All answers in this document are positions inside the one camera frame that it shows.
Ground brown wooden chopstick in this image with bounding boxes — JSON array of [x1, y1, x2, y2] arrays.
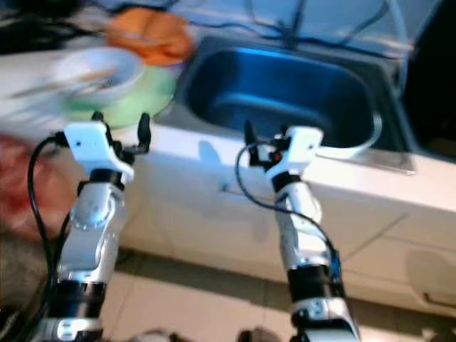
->
[[73, 66, 118, 83]]

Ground white bowl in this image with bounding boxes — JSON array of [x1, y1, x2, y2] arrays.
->
[[51, 46, 145, 108]]

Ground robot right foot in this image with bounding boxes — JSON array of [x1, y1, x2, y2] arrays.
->
[[235, 326, 286, 342]]

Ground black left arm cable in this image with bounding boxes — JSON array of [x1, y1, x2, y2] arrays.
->
[[26, 135, 73, 342]]

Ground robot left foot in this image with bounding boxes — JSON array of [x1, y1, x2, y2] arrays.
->
[[135, 328, 175, 342]]

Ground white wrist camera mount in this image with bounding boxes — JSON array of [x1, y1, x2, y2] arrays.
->
[[265, 125, 324, 180], [64, 120, 135, 185]]

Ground light green plate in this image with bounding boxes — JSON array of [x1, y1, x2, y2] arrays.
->
[[63, 64, 178, 128]]

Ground stainless steel sink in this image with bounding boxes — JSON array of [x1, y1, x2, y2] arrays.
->
[[157, 36, 418, 176]]

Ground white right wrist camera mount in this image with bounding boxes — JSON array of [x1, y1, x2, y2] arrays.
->
[[265, 125, 324, 180]]

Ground metal fork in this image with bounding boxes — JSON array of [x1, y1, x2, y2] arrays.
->
[[23, 71, 123, 95]]

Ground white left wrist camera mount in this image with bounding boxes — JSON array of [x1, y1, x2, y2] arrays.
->
[[64, 120, 135, 185]]

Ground red plastic bag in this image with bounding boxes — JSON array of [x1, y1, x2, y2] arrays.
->
[[0, 135, 69, 240]]

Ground orange bowl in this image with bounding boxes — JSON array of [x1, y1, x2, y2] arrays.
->
[[106, 8, 195, 67]]

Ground white hose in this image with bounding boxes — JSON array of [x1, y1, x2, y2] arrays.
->
[[387, 0, 412, 93]]

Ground black power strip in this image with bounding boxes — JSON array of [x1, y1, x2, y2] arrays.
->
[[0, 14, 108, 54]]

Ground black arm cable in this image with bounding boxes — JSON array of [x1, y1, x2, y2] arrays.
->
[[26, 135, 73, 342], [234, 142, 341, 286]]

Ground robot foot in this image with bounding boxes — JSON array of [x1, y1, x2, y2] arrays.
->
[[135, 328, 175, 342], [235, 326, 286, 342]]

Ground wire mesh fan guard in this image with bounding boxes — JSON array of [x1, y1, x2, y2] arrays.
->
[[0, 235, 51, 342]]

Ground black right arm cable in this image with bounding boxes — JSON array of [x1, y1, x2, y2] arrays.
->
[[234, 142, 341, 286]]

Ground dark recessed drawer handle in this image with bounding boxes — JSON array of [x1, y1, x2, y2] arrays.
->
[[422, 291, 456, 311]]

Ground grey metal faucet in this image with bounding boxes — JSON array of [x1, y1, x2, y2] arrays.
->
[[278, 0, 309, 48]]

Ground white kitchen cabinet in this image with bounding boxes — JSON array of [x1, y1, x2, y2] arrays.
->
[[64, 153, 456, 318]]

